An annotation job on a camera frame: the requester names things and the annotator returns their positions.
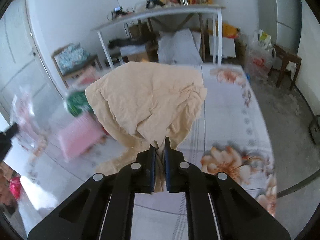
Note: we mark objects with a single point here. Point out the pink cloth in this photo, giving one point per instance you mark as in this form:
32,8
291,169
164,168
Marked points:
80,135

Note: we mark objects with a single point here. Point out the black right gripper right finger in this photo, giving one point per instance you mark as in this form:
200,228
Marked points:
217,207

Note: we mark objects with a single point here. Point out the beige paper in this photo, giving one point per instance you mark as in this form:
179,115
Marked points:
140,104

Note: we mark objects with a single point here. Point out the white sack under table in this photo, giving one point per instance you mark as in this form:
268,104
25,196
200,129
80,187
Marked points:
181,47

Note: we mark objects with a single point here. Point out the wooden chair with cushion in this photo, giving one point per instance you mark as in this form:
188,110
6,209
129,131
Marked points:
72,60

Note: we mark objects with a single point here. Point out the green label plastic bottle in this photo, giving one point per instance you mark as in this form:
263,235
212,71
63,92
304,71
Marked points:
76,103

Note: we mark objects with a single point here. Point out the white plastic shopping bag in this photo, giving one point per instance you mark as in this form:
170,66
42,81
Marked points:
260,54

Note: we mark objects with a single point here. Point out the brown cardboard box under table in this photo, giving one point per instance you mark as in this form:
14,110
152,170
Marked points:
139,57

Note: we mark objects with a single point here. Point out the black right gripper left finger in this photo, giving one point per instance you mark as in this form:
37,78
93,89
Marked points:
102,207

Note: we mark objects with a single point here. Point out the brown wooden stool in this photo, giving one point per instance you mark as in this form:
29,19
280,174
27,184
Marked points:
286,57

